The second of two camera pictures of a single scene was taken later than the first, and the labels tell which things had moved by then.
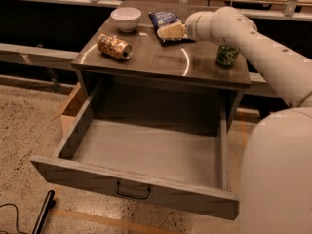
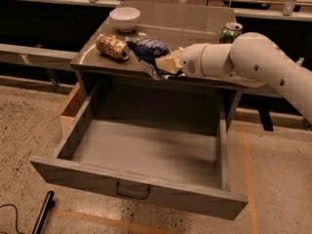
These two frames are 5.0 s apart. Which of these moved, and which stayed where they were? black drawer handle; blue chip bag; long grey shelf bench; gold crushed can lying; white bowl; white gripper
Moved: blue chip bag; white gripper
Stayed: white bowl; black drawer handle; gold crushed can lying; long grey shelf bench
